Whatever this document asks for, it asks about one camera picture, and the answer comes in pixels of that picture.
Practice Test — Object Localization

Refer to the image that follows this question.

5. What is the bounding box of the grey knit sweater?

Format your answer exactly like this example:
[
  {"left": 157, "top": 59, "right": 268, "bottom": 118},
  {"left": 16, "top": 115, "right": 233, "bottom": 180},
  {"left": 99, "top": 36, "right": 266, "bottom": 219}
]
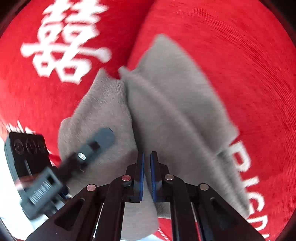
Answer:
[{"left": 58, "top": 34, "right": 251, "bottom": 241}]

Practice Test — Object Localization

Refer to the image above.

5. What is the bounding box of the red wedding print blanket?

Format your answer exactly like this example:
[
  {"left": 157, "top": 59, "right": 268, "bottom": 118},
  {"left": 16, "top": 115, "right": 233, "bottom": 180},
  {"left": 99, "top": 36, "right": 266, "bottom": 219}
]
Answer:
[{"left": 1, "top": 1, "right": 295, "bottom": 240}]

